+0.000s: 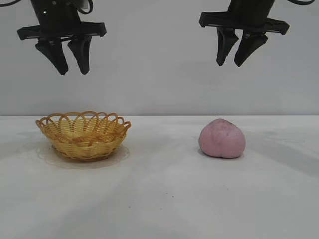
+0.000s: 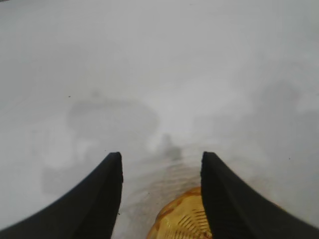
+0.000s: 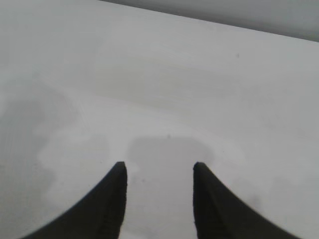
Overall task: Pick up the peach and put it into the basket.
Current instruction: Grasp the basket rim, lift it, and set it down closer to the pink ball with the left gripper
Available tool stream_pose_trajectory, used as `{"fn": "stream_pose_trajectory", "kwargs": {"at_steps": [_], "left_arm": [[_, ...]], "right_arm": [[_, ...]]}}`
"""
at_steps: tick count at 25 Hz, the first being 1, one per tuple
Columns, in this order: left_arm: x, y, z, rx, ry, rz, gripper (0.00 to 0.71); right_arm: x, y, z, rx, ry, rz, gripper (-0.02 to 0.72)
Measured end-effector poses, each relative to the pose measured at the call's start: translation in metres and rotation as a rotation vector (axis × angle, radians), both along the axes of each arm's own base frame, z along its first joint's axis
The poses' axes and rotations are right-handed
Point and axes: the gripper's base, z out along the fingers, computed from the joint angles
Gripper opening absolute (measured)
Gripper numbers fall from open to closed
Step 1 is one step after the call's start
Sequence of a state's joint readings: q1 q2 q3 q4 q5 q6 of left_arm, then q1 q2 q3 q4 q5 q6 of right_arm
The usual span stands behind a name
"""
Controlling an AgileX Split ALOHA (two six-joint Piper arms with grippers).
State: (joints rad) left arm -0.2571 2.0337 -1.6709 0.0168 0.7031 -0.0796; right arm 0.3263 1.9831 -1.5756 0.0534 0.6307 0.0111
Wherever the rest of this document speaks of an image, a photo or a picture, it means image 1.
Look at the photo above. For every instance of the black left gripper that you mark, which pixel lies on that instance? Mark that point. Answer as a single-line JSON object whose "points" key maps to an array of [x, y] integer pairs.
{"points": [[59, 17]]}

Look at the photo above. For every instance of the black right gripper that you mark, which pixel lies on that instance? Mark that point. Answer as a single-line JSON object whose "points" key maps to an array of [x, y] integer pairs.
{"points": [[249, 12]]}

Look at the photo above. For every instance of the yellow woven wicker basket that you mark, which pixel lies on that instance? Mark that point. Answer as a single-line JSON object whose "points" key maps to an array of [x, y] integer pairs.
{"points": [[82, 147]]}

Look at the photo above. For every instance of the pink peach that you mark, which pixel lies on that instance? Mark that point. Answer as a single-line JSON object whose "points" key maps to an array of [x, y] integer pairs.
{"points": [[221, 139]]}

